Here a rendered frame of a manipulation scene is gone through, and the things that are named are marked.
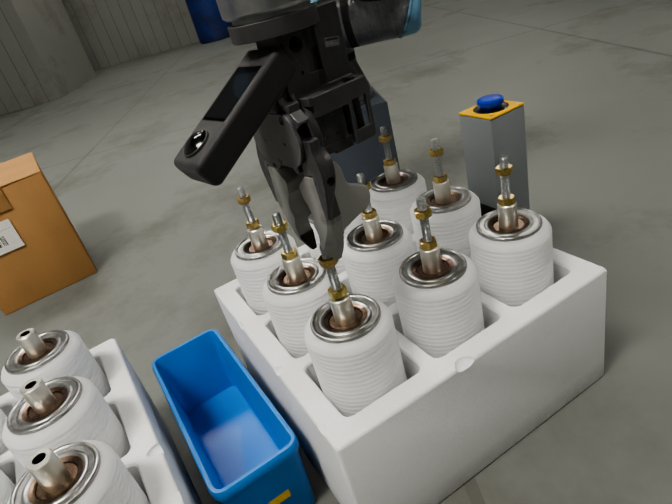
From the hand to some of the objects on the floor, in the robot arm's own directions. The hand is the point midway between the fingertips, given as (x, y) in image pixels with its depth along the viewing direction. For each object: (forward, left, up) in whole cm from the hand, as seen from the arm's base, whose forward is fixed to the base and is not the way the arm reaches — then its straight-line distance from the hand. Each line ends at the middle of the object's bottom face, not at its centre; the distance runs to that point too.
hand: (316, 245), depth 49 cm
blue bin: (-9, -19, -35) cm, 41 cm away
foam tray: (-16, +7, -35) cm, 39 cm away
